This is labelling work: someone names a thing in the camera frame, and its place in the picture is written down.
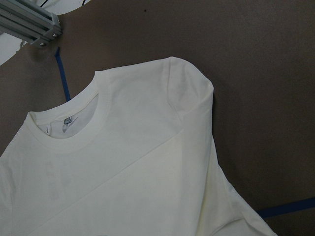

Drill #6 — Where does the cream long-sleeve cat shirt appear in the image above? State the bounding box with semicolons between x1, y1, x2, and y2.
0;57;274;236

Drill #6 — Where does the aluminium frame post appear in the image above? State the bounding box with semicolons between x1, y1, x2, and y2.
0;0;62;48

